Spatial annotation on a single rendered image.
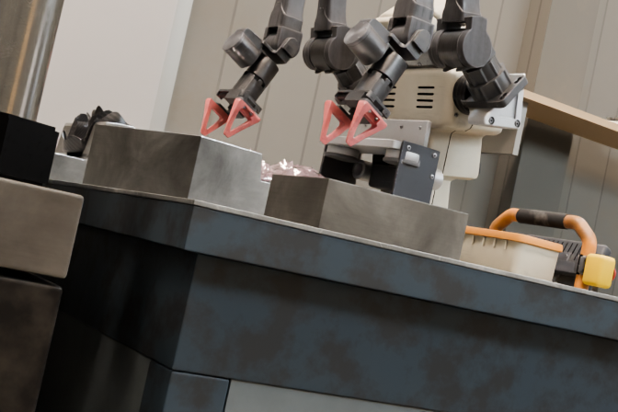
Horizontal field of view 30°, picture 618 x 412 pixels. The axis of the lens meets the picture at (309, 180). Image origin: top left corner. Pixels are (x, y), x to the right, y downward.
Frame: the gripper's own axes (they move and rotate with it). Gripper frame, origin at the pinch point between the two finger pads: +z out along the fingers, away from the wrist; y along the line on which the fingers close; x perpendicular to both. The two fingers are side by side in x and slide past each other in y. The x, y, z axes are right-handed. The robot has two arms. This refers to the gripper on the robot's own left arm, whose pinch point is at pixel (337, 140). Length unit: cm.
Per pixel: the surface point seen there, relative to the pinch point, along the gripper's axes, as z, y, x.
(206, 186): 32, 28, -30
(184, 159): 31, 26, -34
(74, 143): 27.7, -21.8, -30.3
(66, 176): 34.7, -14.1, -30.7
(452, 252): 28, 64, -15
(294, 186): 32, 53, -33
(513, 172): -139, -195, 198
